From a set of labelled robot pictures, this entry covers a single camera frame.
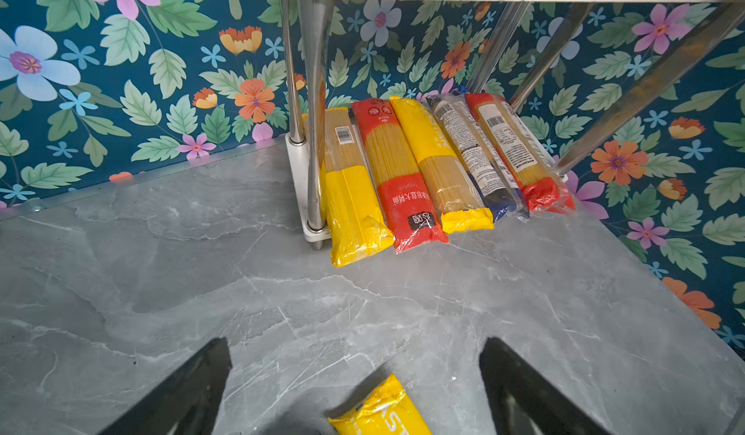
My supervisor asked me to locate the narrow yellow spaghetti pack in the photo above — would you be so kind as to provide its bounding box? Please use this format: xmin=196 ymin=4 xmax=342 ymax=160
xmin=390 ymin=97 xmax=495 ymax=234

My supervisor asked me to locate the white-label clear spaghetti pack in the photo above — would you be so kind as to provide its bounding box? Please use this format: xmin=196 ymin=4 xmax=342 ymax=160
xmin=427 ymin=95 xmax=530 ymax=222

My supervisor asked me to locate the white two-tier shelf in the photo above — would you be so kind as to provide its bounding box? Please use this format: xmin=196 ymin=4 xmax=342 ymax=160
xmin=274 ymin=0 xmax=745 ymax=251

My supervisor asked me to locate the wide yellow spaghetti pack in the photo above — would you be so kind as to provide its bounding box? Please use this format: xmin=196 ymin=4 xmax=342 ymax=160
xmin=321 ymin=107 xmax=394 ymax=267

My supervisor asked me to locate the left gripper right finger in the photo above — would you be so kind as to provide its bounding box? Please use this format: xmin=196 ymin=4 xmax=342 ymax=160
xmin=479 ymin=337 xmax=607 ymax=434

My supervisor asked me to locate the red-yellow labelled spaghetti pack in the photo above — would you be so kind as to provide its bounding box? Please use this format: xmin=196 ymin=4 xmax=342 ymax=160
xmin=465 ymin=93 xmax=575 ymax=215

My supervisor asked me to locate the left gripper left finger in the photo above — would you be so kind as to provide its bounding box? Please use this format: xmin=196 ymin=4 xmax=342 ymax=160
xmin=102 ymin=337 xmax=232 ymax=434

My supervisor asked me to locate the yellow Pastatime spaghetti pack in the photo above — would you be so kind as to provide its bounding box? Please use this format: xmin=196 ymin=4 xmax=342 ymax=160
xmin=328 ymin=374 xmax=432 ymax=435

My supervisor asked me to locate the red spaghetti pack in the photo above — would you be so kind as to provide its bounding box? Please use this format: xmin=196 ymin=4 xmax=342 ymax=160
xmin=351 ymin=99 xmax=448 ymax=253

